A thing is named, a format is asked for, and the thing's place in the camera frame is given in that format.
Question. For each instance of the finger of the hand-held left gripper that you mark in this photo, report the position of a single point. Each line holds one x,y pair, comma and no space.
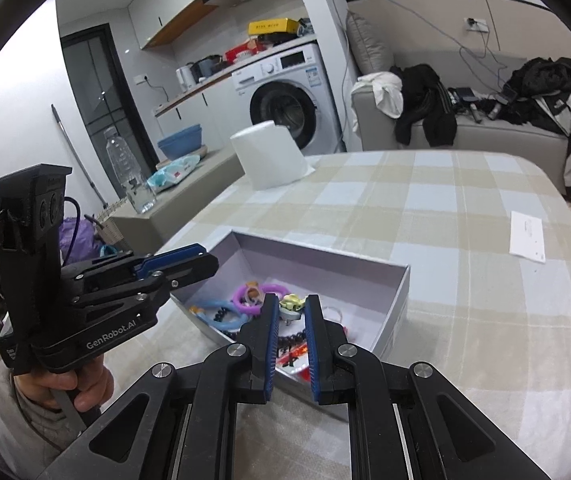
170,259
190,271

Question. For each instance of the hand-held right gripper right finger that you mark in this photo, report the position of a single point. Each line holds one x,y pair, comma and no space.
314,355

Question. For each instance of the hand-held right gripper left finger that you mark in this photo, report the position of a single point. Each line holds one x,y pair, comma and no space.
270,355

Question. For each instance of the yellow flower hair clip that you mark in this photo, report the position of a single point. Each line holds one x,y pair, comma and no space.
293,304

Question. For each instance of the grey cardboard box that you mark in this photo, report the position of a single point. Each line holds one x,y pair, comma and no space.
365,305

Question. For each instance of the person's left forearm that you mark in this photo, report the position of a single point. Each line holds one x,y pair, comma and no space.
20,435

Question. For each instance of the person's left hand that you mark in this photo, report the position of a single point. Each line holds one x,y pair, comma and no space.
87,380

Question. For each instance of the wicker basket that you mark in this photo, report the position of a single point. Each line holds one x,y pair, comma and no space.
112,227

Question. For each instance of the purple plastic bag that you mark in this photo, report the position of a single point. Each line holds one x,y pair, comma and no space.
77,237

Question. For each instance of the grey bench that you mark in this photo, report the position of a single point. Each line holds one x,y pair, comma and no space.
200,185

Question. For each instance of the wet wipes pack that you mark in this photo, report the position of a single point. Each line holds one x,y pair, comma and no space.
173,172

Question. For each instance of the clear water bottle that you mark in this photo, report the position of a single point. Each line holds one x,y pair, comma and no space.
125,170

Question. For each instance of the blue plastic basin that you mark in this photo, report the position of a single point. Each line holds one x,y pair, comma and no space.
180,142

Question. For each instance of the white toilet paper roll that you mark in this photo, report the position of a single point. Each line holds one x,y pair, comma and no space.
270,160

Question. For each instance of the black glass door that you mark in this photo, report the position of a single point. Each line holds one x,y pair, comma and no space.
100,100

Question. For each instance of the white kettle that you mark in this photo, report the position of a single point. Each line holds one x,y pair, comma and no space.
184,77

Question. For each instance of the black kitchen appliance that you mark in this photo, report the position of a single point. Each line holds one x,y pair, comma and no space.
208,67

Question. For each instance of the white washing machine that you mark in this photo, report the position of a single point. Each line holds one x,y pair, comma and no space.
310,85

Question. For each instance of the black bag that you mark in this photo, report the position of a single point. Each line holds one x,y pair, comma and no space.
275,38

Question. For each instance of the white paper sheet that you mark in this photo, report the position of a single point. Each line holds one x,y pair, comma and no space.
528,235

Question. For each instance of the yellow cardboard box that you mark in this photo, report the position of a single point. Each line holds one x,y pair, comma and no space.
273,26

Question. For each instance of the white garment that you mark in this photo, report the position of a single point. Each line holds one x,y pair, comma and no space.
385,92

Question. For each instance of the black jacket on sofa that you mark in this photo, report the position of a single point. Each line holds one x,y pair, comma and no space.
425,105

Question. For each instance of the grey pillow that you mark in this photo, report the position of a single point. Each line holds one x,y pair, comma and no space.
370,45

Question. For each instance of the grey sofa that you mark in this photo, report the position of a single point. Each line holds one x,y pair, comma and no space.
505,137

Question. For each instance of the black jacket pile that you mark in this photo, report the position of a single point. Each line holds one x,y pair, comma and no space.
550,77

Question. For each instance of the white wall socket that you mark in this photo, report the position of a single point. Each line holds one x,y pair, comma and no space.
475,23

